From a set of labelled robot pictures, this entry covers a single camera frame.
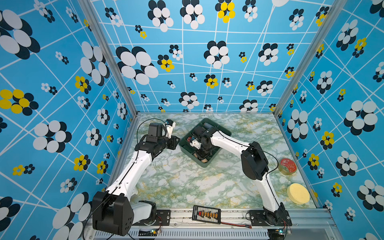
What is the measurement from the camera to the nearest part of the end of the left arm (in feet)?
1.90

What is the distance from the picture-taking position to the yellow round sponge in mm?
784

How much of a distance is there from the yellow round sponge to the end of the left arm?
0.68m
